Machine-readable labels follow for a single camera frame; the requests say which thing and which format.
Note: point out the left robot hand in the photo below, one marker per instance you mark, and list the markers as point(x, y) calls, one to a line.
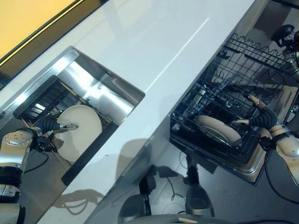
point(47, 123)

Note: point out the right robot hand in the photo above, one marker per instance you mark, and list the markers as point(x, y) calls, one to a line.
point(264, 117)

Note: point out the cream round plate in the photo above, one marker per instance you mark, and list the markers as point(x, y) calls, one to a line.
point(217, 129)
point(81, 130)

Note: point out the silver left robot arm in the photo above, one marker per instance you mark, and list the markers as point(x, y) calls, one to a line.
point(14, 149)

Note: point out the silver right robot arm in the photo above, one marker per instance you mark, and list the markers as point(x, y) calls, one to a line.
point(286, 142)

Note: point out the black dish rack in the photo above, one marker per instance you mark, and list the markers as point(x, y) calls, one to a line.
point(44, 98)

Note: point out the stainless steel sink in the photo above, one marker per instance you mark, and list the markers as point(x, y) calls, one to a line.
point(77, 77)

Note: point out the black round device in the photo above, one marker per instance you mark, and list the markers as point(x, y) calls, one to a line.
point(283, 33)

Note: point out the silver right robot leg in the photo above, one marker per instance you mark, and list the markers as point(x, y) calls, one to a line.
point(198, 198)

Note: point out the silver robot leg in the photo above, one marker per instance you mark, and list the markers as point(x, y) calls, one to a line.
point(198, 198)
point(135, 207)

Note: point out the silver left robot leg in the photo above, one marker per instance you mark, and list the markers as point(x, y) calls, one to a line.
point(135, 207)

